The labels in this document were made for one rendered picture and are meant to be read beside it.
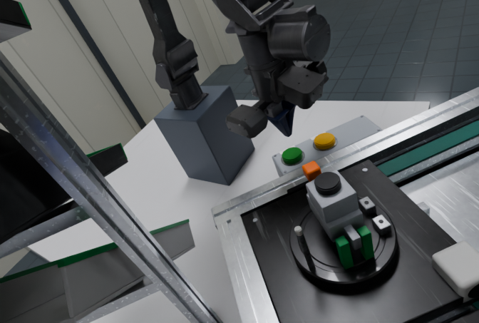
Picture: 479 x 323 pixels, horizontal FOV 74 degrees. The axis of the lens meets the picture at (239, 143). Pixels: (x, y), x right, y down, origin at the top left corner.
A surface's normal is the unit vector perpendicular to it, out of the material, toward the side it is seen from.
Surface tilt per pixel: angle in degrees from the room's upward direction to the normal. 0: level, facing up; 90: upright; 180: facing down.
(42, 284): 90
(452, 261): 0
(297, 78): 17
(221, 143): 90
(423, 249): 0
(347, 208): 90
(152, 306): 0
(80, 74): 90
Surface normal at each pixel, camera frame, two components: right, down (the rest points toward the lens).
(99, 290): 0.94, -0.32
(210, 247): -0.33, -0.76
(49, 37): 0.81, 0.08
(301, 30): -0.67, -0.12
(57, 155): 0.25, 0.51
